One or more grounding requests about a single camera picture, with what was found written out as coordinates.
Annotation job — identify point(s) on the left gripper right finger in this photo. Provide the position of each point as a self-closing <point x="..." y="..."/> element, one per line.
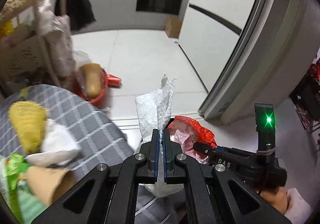
<point x="172" y="172"/>

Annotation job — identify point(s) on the grey refrigerator door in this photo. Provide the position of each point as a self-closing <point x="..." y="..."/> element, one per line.
<point x="274" y="51"/>

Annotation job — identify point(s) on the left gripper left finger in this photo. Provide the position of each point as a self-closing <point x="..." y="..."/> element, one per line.
<point x="148" y="173"/>

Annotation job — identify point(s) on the white crumpled paper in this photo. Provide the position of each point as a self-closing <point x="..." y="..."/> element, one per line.
<point x="58" y="147"/>

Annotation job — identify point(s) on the red basket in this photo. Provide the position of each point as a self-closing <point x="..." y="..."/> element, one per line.
<point x="78" y="89"/>

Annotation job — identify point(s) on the grey checked tablecloth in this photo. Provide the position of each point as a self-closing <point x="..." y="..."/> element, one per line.
<point x="101" y="141"/>

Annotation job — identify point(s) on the pink cloth on rack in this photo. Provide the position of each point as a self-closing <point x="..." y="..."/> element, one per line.
<point x="57" y="33"/>

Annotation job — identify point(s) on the person's right hand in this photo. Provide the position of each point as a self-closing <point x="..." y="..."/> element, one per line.
<point x="277" y="198"/>

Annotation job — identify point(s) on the brown bread loaf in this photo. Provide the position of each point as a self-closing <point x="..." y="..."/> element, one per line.
<point x="91" y="73"/>

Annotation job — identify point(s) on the green snack wrapper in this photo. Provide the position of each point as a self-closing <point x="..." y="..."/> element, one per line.
<point x="13" y="189"/>

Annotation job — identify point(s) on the yellow foam fruit net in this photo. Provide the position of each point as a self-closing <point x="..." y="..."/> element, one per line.
<point x="28" y="119"/>

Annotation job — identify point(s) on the beige plastic shelf rack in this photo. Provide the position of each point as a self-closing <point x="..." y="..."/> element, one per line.
<point x="25" y="58"/>

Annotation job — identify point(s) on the brown paper cup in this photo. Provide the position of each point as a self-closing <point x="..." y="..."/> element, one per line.
<point x="49" y="184"/>

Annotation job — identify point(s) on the white paper towel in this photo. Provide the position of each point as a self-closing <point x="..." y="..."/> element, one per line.
<point x="154" y="112"/>

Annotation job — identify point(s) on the cardboard box on floor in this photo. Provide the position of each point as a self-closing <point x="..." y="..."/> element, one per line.
<point x="173" y="27"/>

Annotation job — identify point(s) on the red and pink plastic bag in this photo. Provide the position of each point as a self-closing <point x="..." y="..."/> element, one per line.
<point x="187" y="131"/>

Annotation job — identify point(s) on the black cloth on rack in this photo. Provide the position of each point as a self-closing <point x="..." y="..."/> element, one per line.
<point x="80" y="14"/>

